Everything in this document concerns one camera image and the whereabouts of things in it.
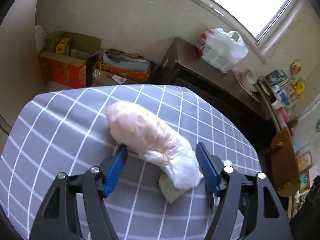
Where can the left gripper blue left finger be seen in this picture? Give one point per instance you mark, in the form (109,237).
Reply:
(112,167)

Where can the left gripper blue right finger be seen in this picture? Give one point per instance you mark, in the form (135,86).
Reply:
(211,167)

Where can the pink white plastic bag bundle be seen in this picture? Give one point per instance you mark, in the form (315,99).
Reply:
(144,133)

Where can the grey checked tablecloth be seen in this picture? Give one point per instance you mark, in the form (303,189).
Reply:
(67,132)

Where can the wooden chair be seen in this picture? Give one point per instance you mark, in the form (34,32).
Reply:
(279,162)

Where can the orange brown cardboard box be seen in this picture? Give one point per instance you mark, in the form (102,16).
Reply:
(132,67)

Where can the red cardboard box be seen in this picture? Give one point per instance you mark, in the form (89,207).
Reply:
(69,70)

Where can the dark wooden side table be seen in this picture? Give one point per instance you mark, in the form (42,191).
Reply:
(182,66)

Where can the wooden bookshelf with items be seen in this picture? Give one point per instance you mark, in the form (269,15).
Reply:
(276,89)

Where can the white plastic shopping bag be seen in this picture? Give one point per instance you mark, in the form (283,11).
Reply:
(220,49)

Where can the yellow duck toy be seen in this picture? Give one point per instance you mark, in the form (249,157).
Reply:
(299,88)

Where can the yellow small box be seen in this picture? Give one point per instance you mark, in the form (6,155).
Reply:
(63,46)

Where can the round wall decoration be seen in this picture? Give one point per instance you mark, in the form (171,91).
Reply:
(296,67)

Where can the window with white frame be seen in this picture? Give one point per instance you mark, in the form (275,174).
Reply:
(258,21)

